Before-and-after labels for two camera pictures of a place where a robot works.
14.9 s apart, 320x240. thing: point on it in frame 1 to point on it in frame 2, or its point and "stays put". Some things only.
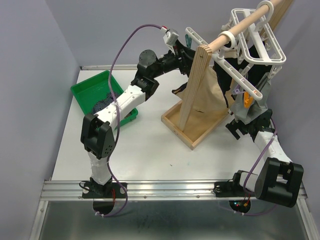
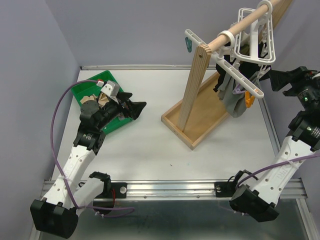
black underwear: [256, 68] to [275, 78]
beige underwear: [210, 98] to [102, 99]
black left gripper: [187, 55] to [122, 97]
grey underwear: [248, 115] to [236, 104]
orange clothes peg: [247, 100] stays put
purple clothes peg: [237, 89] stays put
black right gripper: [233, 125] to [300, 78]
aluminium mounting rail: [60, 190] stays put
